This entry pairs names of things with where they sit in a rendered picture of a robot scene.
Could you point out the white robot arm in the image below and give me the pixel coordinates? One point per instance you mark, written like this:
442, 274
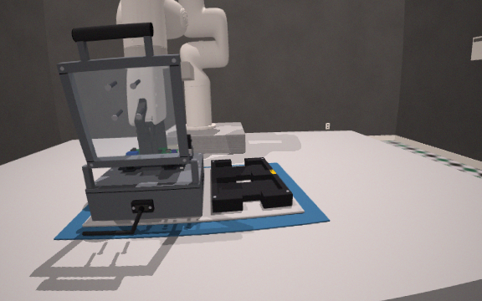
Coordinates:
170, 20

